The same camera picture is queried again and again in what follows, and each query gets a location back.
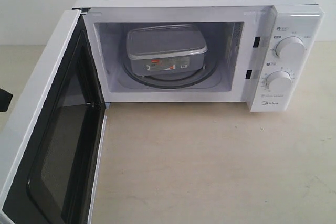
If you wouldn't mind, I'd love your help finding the white plastic lidded container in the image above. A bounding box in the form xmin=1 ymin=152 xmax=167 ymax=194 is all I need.
xmin=126 ymin=24 xmax=208 ymax=76

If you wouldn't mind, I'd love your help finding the upper white control knob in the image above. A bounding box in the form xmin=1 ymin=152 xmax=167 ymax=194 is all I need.
xmin=276 ymin=36 xmax=306 ymax=59

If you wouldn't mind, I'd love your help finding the glass microwave turntable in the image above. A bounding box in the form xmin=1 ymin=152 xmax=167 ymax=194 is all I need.
xmin=123 ymin=60 xmax=219 ymax=89

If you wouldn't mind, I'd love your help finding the white microwave oven body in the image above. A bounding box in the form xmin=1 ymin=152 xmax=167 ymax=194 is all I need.
xmin=74 ymin=0 xmax=324 ymax=112

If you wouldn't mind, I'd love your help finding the white microwave door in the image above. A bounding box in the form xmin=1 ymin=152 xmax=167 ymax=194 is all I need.
xmin=1 ymin=9 xmax=106 ymax=223

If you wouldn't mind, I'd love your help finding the lower white timer knob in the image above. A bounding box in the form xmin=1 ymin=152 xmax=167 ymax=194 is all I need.
xmin=265 ymin=71 xmax=292 ymax=92

